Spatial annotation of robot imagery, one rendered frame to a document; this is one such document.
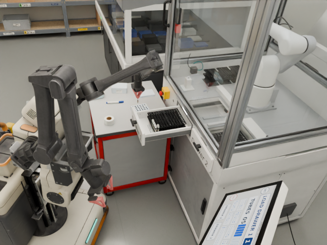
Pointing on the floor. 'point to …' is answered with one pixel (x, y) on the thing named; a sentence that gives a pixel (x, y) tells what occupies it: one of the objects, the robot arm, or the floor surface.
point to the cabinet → (297, 196)
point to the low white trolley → (128, 140)
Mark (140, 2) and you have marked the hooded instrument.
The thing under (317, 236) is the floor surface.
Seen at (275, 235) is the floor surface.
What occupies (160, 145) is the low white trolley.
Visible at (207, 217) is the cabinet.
